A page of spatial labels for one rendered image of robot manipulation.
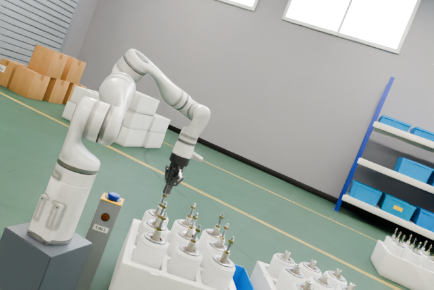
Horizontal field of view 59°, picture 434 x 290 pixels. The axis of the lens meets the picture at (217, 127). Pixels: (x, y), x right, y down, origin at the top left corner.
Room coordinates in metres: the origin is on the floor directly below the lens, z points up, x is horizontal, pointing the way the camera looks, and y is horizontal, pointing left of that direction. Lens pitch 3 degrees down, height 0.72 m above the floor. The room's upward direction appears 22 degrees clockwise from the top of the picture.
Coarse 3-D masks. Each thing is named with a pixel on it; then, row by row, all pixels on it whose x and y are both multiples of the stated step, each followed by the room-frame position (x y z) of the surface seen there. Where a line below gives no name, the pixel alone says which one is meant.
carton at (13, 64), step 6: (6, 60) 4.47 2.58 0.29; (0, 66) 4.49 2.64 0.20; (6, 66) 4.46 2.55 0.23; (12, 66) 4.43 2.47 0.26; (24, 66) 4.55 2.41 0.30; (0, 72) 4.48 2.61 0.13; (6, 72) 4.45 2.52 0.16; (12, 72) 4.43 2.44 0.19; (0, 78) 4.47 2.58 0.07; (6, 78) 4.43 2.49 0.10; (0, 84) 4.45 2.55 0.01; (6, 84) 4.42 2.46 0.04
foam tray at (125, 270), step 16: (128, 240) 1.28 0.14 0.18; (128, 256) 1.17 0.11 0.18; (128, 272) 1.12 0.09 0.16; (144, 272) 1.13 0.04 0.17; (160, 272) 1.15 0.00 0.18; (112, 288) 1.12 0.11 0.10; (128, 288) 1.12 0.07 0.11; (144, 288) 1.13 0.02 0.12; (160, 288) 1.14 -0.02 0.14; (176, 288) 1.14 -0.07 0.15; (192, 288) 1.15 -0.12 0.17; (208, 288) 1.17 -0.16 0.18
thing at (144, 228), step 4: (144, 224) 1.30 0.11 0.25; (144, 228) 1.29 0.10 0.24; (148, 228) 1.28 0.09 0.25; (152, 228) 1.28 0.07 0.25; (140, 232) 1.30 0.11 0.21; (144, 232) 1.28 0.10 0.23; (152, 232) 1.27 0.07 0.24; (164, 232) 1.29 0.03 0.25; (168, 232) 1.32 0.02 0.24; (164, 236) 1.30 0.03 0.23; (136, 240) 1.30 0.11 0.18; (136, 244) 1.29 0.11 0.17
